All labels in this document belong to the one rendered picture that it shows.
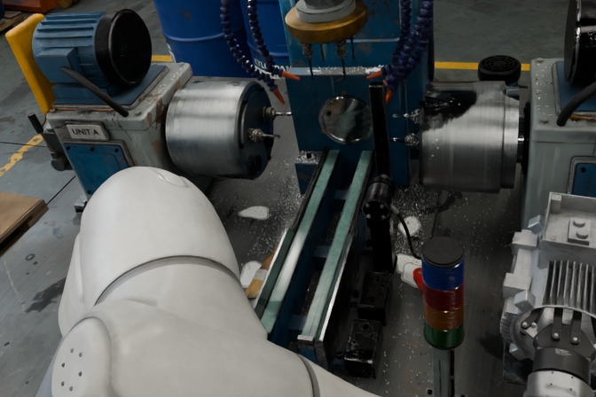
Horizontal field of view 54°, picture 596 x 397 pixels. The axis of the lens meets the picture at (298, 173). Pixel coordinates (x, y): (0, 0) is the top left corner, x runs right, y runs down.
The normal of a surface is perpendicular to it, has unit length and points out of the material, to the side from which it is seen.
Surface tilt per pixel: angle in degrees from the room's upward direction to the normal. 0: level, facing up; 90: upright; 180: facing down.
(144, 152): 90
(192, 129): 55
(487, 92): 6
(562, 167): 90
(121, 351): 32
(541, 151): 90
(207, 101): 24
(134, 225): 4
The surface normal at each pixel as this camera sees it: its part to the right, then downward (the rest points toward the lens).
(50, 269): -0.15, -0.79
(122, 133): -0.28, 0.61
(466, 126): -0.31, -0.09
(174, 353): 0.50, -0.54
